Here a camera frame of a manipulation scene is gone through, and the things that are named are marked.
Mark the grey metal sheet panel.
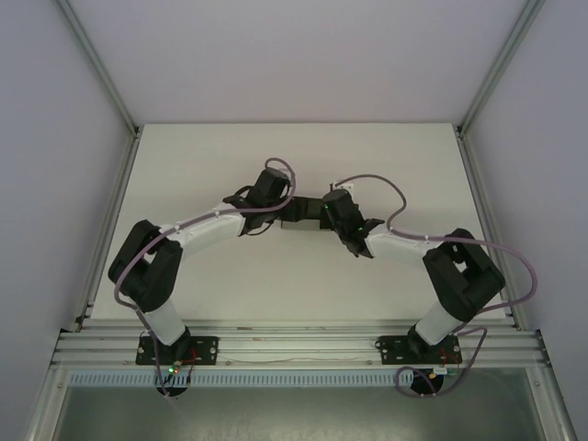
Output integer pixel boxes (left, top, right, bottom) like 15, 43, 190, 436
27, 384, 575, 441

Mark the aluminium mounting rail beam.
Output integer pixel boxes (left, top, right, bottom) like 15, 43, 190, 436
51, 320, 550, 372

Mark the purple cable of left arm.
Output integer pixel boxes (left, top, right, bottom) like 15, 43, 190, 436
113, 156, 298, 401

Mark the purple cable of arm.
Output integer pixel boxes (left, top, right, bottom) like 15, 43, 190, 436
331, 174, 539, 399
113, 156, 298, 401

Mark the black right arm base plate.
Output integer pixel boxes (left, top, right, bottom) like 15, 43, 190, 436
375, 334, 461, 367

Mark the aluminium side rail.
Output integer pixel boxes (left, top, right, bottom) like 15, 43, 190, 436
73, 132, 141, 333
455, 128, 535, 331

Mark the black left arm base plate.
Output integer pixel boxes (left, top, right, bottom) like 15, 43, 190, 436
135, 334, 220, 367

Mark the slotted grey cable duct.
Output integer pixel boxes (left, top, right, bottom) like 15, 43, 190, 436
68, 370, 512, 388

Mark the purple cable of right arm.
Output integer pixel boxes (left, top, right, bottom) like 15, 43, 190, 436
331, 174, 539, 399

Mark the aluminium frame post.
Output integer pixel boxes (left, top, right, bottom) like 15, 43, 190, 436
457, 0, 547, 135
57, 0, 140, 138

